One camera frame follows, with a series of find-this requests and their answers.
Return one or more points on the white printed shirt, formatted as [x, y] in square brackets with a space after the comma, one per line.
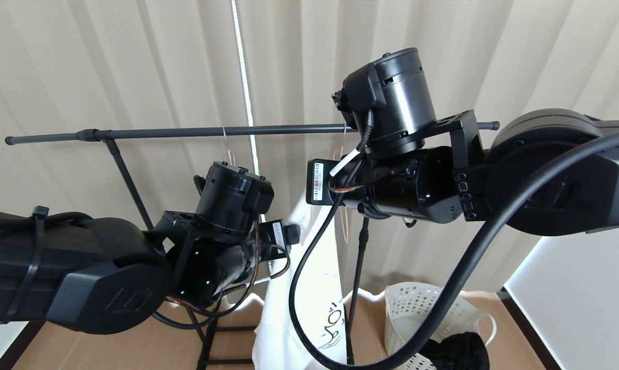
[278, 318]

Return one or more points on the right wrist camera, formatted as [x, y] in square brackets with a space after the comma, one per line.
[339, 102]

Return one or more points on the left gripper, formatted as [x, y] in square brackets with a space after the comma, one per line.
[222, 272]

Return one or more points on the black garment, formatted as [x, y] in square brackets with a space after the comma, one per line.
[458, 352]

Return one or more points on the pink clothes hanger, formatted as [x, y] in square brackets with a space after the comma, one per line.
[224, 136]
[345, 226]

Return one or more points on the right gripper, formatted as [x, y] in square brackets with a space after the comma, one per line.
[417, 185]

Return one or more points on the white laundry basket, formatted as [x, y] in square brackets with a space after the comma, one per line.
[417, 303]

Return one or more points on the black clothes rack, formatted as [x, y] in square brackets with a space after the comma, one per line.
[160, 132]

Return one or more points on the beige curtain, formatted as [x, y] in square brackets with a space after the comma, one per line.
[134, 61]

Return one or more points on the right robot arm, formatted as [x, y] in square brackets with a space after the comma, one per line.
[597, 200]

